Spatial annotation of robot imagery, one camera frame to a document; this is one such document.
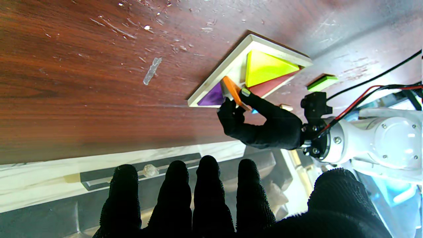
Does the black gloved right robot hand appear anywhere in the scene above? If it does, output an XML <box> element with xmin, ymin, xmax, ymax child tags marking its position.
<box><xmin>93</xmin><ymin>155</ymin><xmax>392</xmax><ymax>238</ymax></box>

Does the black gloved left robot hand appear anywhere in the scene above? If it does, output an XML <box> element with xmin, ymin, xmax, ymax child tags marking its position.
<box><xmin>217</xmin><ymin>89</ymin><xmax>304</xmax><ymax>151</ymax></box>

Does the large red tangram triangle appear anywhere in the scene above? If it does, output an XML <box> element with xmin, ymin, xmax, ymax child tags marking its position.
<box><xmin>249</xmin><ymin>69</ymin><xmax>303</xmax><ymax>98</ymax></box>

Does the orange tangram parallelogram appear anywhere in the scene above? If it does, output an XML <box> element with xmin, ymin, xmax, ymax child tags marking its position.
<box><xmin>221</xmin><ymin>76</ymin><xmax>252</xmax><ymax>111</ymax></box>

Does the large yellow tangram triangle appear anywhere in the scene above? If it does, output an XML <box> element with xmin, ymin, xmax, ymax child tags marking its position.
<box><xmin>245</xmin><ymin>50</ymin><xmax>300</xmax><ymax>88</ymax></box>

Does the purple tangram triangle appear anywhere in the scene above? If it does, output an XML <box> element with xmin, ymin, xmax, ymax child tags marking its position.
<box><xmin>198</xmin><ymin>83</ymin><xmax>227</xmax><ymax>107</ymax></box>

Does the green tangram square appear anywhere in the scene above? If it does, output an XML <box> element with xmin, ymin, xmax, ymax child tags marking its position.
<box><xmin>307</xmin><ymin>74</ymin><xmax>339</xmax><ymax>92</ymax></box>

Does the square wooden puzzle tray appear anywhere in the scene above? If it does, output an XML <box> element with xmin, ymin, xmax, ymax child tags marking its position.
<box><xmin>188</xmin><ymin>34</ymin><xmax>313</xmax><ymax>108</ymax></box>

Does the brown sofa cushion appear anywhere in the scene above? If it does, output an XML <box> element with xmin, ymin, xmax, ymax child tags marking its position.
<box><xmin>266</xmin><ymin>180</ymin><xmax>289</xmax><ymax>215</ymax></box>

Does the grey tape strip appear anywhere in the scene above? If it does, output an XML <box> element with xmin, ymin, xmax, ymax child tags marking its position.
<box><xmin>143</xmin><ymin>57</ymin><xmax>162</xmax><ymax>86</ymax></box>

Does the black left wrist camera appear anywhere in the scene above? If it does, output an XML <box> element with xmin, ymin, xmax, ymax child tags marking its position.
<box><xmin>300</xmin><ymin>92</ymin><xmax>333</xmax><ymax>128</ymax></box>

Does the red black left arm cable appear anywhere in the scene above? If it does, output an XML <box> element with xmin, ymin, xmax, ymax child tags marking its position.
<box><xmin>317</xmin><ymin>50</ymin><xmax>423</xmax><ymax>133</ymax></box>

